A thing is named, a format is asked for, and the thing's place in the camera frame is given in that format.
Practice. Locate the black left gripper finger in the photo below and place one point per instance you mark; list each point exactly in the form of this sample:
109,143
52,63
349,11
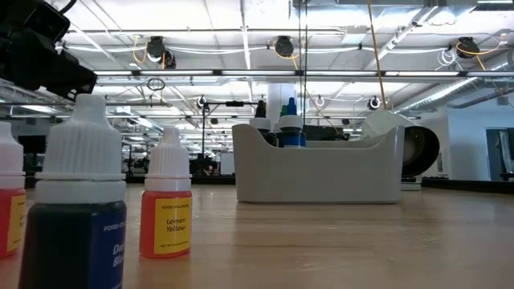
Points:
68,72
76,94

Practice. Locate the lemon yellow food coloring bottle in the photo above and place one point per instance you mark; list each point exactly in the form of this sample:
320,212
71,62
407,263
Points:
166,225

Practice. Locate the large black food coloring bottle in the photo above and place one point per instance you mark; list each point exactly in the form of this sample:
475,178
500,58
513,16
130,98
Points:
260,123

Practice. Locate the large green food coloring bottle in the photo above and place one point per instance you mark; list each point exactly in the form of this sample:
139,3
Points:
283,111

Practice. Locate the large blue food coloring bottle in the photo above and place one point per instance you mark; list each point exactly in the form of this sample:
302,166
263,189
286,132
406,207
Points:
291,139

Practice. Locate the white plastic bin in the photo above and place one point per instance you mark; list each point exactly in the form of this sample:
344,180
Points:
321,172

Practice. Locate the deep blue food coloring bottle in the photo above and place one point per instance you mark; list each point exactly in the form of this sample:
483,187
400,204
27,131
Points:
72,241

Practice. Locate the black monitor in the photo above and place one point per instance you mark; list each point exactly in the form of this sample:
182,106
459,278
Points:
35,144

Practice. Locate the red bottle at left edge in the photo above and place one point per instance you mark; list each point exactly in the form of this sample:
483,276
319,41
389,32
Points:
12,160

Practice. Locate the long ceiling light bar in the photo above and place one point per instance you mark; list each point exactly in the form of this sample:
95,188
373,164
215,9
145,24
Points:
257,72

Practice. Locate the white building column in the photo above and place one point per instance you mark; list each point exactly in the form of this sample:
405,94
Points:
277,94

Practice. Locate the thin black vertical pole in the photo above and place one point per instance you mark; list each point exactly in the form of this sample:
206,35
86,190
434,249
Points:
307,48

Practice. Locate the white round machine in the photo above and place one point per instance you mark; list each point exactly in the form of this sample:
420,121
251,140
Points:
385,118

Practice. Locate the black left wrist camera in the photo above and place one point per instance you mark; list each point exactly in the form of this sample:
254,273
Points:
48,22

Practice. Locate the silver ventilation duct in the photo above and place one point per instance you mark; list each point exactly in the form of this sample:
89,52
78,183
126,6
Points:
441,93

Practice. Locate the black aluminium rig frame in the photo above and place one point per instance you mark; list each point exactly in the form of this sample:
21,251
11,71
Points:
454,185

